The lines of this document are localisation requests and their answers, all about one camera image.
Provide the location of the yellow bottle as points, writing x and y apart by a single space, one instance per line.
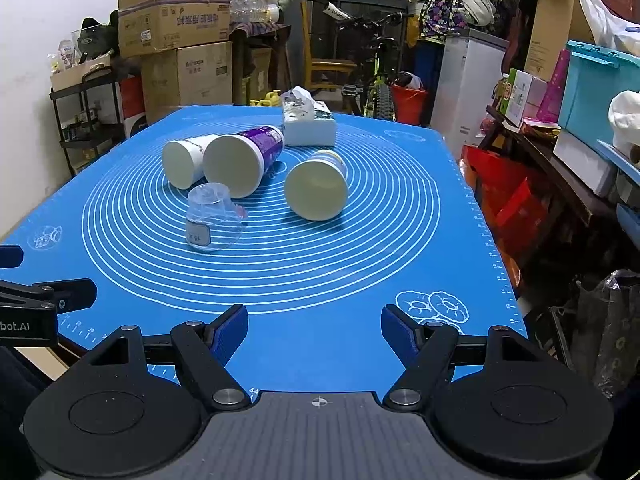
267 100

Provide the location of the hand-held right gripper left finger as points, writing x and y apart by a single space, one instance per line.
233 329

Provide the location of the small white paper cup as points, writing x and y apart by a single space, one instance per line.
182 162

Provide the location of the white printed paper cup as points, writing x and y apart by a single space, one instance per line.
315 190

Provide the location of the red bag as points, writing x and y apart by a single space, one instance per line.
505 205

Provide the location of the white cloth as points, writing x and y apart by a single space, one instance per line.
625 115

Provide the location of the white plastic bag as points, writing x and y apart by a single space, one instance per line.
607 20

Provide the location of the white and green box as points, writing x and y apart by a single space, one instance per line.
520 97

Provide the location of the blue silicone baking mat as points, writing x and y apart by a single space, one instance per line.
310 260

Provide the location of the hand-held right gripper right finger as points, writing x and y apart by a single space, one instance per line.
398 329

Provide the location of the dark wooden table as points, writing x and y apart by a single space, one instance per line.
260 35

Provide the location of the black metal shelf rack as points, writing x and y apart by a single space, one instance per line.
90 120

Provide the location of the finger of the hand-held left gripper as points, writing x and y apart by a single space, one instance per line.
10 256
70 292

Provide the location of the white tissue pack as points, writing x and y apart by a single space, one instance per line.
310 130

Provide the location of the tall brown cardboard box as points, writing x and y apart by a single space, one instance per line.
550 30

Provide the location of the teal plastic storage box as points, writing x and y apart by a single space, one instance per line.
590 95

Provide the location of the purple paper cup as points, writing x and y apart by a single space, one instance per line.
232 165

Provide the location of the pink box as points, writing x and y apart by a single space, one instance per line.
555 90

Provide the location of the wooden chair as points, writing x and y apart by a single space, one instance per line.
325 66

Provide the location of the floral cloth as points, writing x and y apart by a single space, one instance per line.
442 10

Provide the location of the open printed cardboard box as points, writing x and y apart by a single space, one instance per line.
170 25

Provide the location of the clear plastic measuring cup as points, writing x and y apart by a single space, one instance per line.
207 230

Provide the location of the white chest freezer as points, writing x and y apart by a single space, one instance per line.
465 90

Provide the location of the pile of clear plastic bottles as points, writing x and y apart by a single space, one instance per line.
252 9

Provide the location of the black bicycle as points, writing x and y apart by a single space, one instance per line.
380 90

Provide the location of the white foam box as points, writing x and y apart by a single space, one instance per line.
582 162

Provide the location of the shallow cardboard box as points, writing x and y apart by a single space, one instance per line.
80 74

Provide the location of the red bucket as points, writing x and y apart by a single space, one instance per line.
409 105

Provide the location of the large brown cardboard box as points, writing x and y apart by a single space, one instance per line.
195 80

